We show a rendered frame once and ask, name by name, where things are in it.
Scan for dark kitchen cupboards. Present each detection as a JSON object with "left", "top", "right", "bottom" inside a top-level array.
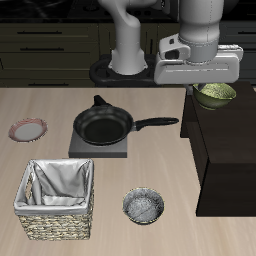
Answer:
[{"left": 0, "top": 0, "right": 256, "bottom": 89}]

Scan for dark wooden cabinet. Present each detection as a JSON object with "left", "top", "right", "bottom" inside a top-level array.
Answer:
[{"left": 179, "top": 80, "right": 256, "bottom": 218}]

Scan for dark grey stove plate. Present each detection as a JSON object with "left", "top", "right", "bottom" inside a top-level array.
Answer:
[{"left": 67, "top": 127, "right": 129, "bottom": 159}]

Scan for woven basket with white lining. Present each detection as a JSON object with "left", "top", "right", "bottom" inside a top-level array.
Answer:
[{"left": 13, "top": 157, "right": 96, "bottom": 241}]

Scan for green bowl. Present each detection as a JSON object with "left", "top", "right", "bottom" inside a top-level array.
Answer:
[{"left": 192, "top": 82, "right": 237, "bottom": 111}]

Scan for flat black base plate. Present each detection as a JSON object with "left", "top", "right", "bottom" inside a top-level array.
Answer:
[{"left": 88, "top": 54, "right": 162, "bottom": 88}]

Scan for white plate with pink rim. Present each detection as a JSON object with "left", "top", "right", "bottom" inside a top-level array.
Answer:
[{"left": 7, "top": 117, "right": 49, "bottom": 144}]

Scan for grey bowl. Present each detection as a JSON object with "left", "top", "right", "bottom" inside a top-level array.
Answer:
[{"left": 121, "top": 186, "right": 166, "bottom": 226}]

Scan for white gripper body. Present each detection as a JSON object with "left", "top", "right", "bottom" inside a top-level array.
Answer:
[{"left": 153, "top": 44, "right": 245, "bottom": 86}]

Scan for black frying pan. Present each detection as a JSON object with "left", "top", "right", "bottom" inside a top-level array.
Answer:
[{"left": 72, "top": 103, "right": 180, "bottom": 147}]

